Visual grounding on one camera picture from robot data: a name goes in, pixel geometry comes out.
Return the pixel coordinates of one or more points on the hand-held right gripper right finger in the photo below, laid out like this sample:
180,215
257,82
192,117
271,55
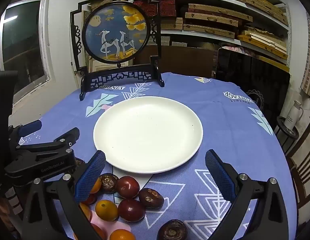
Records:
218,175

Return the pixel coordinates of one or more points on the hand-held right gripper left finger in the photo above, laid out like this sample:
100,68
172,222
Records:
91,175

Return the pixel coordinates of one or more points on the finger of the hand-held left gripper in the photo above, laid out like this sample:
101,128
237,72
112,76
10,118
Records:
31,128
65,137

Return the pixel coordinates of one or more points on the dark red plum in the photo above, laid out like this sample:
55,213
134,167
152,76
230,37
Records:
90,200
128,187
131,210

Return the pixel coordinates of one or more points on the brown water chestnut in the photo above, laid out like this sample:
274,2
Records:
80,163
172,230
108,183
150,198

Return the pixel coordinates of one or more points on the white round plate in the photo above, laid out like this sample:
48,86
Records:
147,135

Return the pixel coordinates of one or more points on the blue printed tablecloth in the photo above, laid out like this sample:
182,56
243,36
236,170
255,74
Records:
220,130

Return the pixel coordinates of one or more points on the small black side table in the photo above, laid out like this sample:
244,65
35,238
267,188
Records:
290,136

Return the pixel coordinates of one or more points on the wooden chair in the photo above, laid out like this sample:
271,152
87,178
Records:
302,165

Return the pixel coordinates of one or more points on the white framed window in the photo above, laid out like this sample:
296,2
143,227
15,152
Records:
22,42

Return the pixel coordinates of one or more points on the white thermos jug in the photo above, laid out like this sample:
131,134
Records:
292,116

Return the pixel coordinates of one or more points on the black flat screen panel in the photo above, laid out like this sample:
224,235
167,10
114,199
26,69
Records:
252,80

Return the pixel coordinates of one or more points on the round deer painting on stand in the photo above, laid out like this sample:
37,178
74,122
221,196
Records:
112,37

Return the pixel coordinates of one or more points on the brown cardboard panel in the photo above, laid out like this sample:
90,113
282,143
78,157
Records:
180,60

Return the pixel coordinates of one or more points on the pink cloth bundle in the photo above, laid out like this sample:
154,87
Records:
231,50

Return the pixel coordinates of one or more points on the shelf of wooden boxes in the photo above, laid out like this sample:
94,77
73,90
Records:
207,37

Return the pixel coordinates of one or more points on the stack of tan woven boxes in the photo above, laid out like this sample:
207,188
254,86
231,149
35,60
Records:
212,18

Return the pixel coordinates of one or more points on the stack of red patterned boxes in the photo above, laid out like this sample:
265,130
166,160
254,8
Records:
167,7

